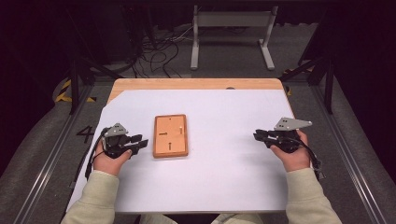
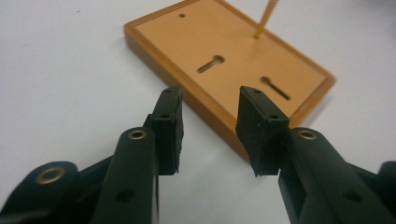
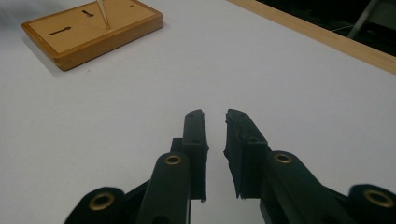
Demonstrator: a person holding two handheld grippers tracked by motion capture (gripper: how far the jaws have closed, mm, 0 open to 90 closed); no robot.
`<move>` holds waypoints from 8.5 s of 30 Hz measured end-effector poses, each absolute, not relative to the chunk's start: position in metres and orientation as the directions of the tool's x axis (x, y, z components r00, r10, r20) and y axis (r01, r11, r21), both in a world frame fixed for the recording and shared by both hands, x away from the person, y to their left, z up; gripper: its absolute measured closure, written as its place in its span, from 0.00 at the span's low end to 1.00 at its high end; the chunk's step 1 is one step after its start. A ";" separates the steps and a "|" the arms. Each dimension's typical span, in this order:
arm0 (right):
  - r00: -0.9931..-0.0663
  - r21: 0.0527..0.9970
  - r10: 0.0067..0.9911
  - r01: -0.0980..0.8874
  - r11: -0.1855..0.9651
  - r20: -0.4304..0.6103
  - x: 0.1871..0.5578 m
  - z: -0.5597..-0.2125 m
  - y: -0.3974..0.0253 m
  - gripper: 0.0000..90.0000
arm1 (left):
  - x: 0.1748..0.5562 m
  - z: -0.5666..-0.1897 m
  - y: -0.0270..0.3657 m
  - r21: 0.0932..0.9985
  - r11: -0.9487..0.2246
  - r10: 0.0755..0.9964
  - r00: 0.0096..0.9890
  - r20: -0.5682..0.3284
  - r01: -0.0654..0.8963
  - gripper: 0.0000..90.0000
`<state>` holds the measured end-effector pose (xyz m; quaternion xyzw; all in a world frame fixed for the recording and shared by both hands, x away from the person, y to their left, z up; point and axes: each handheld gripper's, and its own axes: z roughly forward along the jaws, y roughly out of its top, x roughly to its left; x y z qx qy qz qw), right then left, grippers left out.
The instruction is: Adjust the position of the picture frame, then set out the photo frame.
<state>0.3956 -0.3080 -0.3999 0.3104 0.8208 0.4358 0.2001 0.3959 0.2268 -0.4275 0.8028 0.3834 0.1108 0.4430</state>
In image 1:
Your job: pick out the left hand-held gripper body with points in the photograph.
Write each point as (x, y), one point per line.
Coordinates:
(115, 141)

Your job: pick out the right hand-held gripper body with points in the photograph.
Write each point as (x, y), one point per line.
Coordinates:
(285, 137)

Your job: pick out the person's left hand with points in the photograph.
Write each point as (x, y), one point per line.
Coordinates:
(109, 163)

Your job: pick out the person's right hand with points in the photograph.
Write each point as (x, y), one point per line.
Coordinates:
(294, 160)

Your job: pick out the white peg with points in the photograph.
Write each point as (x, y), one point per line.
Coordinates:
(181, 129)

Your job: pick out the yellow black hazard tape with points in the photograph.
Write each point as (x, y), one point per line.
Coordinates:
(289, 90)
(63, 91)

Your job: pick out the white table sheet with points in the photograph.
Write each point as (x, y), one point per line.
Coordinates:
(211, 174)

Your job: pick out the black metal stand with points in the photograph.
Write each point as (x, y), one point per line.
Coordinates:
(328, 84)
(74, 81)

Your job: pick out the person's legs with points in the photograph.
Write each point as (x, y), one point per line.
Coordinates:
(236, 219)

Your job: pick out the white metal stand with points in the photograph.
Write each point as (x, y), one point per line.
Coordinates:
(233, 19)

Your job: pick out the metal floor rail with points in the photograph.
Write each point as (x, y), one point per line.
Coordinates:
(351, 161)
(49, 161)

